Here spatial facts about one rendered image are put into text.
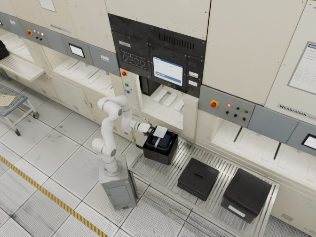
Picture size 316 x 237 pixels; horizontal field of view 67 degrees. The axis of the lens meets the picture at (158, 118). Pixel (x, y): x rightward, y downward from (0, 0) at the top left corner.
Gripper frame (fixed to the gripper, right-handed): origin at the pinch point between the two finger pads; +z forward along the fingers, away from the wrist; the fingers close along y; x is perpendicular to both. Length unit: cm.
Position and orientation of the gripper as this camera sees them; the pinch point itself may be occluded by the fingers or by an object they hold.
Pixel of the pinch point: (154, 131)
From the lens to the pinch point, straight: 228.6
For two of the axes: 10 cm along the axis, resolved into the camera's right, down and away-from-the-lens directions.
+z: 9.2, 2.7, -2.9
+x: -0.4, -6.6, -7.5
